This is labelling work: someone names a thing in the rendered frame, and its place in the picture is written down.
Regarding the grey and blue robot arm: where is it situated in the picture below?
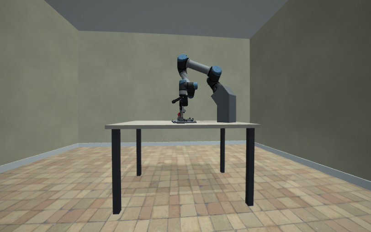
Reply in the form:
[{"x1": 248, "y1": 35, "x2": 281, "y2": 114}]
[{"x1": 177, "y1": 54, "x2": 222, "y2": 99}]

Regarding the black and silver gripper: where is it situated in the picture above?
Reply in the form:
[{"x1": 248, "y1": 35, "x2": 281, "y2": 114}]
[{"x1": 179, "y1": 95, "x2": 188, "y2": 116}]

